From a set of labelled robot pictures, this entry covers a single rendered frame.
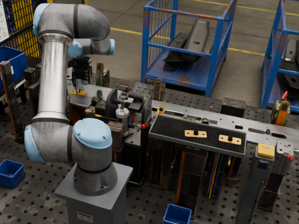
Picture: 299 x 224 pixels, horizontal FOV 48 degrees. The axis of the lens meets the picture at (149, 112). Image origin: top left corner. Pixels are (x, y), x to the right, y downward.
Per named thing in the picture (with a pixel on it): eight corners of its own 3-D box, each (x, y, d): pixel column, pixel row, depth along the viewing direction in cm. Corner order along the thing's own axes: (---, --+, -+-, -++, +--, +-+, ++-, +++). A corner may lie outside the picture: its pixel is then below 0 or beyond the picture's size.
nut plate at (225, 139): (241, 139, 130) (241, 137, 129) (240, 145, 127) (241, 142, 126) (219, 134, 131) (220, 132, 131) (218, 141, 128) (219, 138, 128)
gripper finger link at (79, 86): (83, 96, 177) (83, 81, 172) (73, 94, 178) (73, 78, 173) (86, 94, 179) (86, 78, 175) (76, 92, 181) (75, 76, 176)
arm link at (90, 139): (111, 171, 107) (111, 138, 99) (69, 171, 106) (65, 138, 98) (113, 146, 117) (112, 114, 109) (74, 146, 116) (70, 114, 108)
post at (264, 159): (250, 222, 154) (275, 149, 129) (249, 235, 148) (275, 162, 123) (233, 217, 156) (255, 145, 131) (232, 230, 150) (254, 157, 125)
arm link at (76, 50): (89, 43, 149) (91, 34, 158) (64, 42, 148) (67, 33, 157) (90, 59, 153) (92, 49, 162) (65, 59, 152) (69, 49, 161)
